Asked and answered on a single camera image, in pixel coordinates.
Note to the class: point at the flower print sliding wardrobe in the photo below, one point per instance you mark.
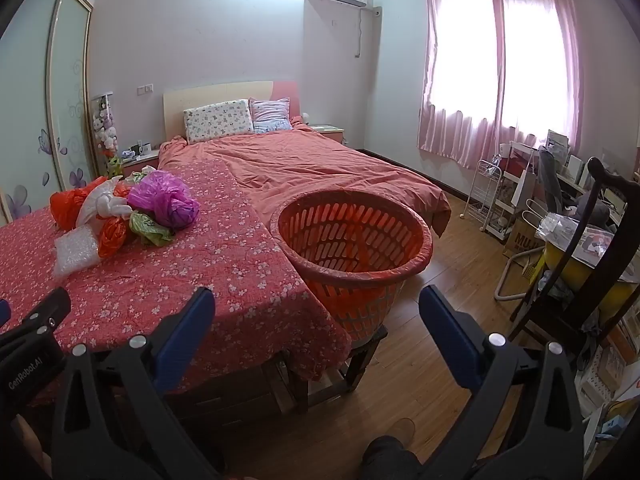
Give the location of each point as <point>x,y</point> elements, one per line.
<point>30,110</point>

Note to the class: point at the purple plastic bag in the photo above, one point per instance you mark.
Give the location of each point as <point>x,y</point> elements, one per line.
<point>165,200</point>

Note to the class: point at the clear plastic bags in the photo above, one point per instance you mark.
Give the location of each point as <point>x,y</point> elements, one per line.
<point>560,225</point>

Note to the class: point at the dark wooden chair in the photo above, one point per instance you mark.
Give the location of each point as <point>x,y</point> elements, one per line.
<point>597,165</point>

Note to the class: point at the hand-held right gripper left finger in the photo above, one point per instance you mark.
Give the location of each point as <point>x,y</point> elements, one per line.
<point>185,330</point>

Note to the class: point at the pile of assorted boxes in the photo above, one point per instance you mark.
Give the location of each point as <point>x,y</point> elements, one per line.
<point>600,375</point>

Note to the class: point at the white wall switch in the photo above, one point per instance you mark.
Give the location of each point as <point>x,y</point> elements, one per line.
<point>144,89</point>

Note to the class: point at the cluttered desk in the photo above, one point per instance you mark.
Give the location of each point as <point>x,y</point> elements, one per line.
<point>575,170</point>

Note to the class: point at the green plastic bag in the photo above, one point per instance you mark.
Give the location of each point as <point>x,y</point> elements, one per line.
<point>150,227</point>

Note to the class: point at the grey office chair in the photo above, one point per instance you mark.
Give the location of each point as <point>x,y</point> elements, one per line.
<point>550,175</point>

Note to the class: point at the beige and pink headboard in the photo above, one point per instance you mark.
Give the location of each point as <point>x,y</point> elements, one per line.
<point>215,92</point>

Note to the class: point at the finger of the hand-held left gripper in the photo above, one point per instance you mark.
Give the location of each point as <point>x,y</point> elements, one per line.
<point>42,310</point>

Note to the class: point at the red floral tablecloth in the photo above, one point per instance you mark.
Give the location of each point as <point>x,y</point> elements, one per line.
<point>200,270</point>

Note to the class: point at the white floral pillow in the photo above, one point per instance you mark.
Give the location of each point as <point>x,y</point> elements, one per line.
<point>217,120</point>

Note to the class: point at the cardboard box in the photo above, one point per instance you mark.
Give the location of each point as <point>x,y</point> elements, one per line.
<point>520,242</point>

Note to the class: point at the pink curtain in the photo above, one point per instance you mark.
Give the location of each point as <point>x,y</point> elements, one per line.
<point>450,125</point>

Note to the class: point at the plush toy display tube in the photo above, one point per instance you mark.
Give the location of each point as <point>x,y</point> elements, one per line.
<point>105,130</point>

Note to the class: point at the white plastic bag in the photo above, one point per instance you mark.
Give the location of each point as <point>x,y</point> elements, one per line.
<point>102,200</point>

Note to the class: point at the person's leg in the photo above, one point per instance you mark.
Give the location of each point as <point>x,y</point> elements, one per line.
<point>390,460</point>

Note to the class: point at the pink striped pillow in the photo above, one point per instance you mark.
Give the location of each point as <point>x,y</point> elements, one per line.
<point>270,115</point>

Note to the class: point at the white shelf cart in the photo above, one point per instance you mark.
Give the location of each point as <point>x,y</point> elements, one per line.
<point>520,147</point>

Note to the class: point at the orange plastic basket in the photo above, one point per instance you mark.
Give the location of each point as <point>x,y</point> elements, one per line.
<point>350,275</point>

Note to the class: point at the yellow basin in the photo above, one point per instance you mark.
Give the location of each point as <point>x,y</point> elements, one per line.
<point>575,270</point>

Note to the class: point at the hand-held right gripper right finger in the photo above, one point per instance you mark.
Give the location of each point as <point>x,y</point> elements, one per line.
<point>450,335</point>

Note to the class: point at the pink nightstand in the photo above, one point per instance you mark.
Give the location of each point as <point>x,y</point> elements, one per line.
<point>142,161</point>
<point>330,132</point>

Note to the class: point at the bed with coral duvet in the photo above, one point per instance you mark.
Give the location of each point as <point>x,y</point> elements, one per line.
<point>325,165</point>

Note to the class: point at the large orange plastic bag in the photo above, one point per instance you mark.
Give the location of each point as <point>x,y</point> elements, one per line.
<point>67,205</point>

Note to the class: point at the dark wooden stool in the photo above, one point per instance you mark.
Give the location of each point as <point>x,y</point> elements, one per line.
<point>365,355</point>

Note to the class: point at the small orange plastic bag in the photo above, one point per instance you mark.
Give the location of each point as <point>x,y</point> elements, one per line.
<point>112,237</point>

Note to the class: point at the clear bubble wrap bag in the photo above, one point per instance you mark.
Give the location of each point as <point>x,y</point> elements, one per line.
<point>75,255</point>

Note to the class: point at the cream plastic bag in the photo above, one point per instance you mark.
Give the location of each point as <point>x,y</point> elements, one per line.
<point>142,172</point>

